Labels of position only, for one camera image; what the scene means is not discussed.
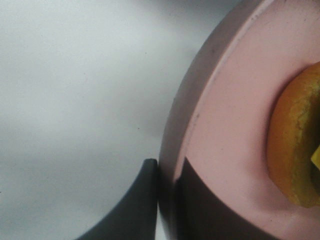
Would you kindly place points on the burger with lettuce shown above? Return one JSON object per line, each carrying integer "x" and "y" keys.
{"x": 294, "y": 136}

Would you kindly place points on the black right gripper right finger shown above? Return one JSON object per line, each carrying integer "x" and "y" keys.
{"x": 201, "y": 215}

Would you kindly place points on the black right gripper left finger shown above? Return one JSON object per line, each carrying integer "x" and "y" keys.
{"x": 135, "y": 215}

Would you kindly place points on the pink round plate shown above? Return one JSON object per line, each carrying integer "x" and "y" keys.
{"x": 221, "y": 114}

